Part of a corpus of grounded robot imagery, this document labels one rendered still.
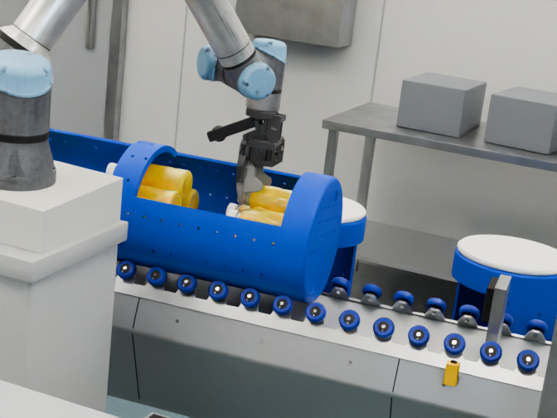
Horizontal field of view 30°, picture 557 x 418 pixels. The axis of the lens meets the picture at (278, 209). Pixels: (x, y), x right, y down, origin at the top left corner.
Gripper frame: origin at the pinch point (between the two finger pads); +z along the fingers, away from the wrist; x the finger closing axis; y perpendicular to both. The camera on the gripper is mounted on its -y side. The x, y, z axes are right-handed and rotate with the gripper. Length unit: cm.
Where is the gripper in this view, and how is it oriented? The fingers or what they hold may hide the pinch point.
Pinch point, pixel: (242, 196)
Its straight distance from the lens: 234.1
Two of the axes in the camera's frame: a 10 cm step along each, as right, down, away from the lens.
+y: 9.4, 2.0, -2.8
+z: -1.3, 9.6, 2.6
